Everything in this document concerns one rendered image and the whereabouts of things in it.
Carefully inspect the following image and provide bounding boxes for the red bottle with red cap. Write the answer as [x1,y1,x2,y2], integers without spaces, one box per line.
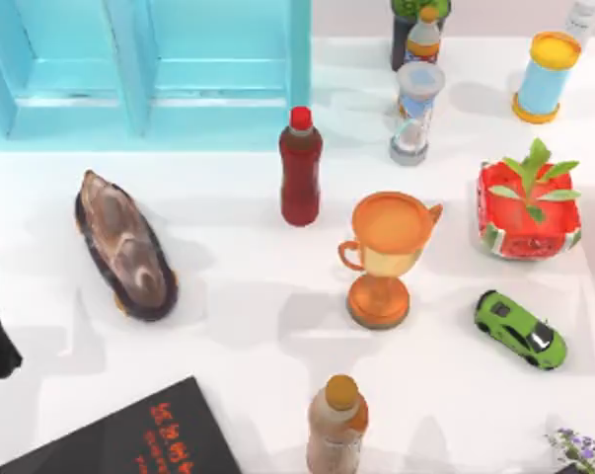
[278,106,324,228]

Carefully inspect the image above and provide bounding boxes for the orange gold trophy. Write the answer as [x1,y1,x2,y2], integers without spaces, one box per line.
[336,191,445,331]

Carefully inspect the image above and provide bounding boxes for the grey hourglass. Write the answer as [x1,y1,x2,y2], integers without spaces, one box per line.
[389,60,447,167]

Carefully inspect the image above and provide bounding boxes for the beige bottle with orange cap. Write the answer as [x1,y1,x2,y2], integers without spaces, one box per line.
[305,374,370,474]

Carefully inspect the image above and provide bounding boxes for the light blue rack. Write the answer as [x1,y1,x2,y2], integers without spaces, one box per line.
[0,0,312,152]

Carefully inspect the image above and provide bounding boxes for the red watermelon plant pot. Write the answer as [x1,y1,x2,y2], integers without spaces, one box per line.
[476,137,584,262]

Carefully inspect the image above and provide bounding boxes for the dark pot with green plant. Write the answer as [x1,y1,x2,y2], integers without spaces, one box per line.
[390,0,453,72]

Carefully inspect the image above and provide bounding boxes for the clear bottle with orange label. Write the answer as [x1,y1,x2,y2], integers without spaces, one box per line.
[406,6,443,64]

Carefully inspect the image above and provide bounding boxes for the green toy car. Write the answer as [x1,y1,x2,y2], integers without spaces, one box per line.
[474,289,568,370]

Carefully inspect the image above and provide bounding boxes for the black book with red print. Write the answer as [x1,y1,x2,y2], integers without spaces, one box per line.
[0,375,243,474]

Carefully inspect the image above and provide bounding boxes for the blue and yellow can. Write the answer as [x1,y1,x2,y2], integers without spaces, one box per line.
[511,31,583,124]

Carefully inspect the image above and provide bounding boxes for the purple flower plant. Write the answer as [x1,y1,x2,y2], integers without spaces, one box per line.
[545,427,595,474]

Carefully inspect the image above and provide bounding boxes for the white bottle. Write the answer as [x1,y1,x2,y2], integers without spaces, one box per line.
[563,0,595,51]

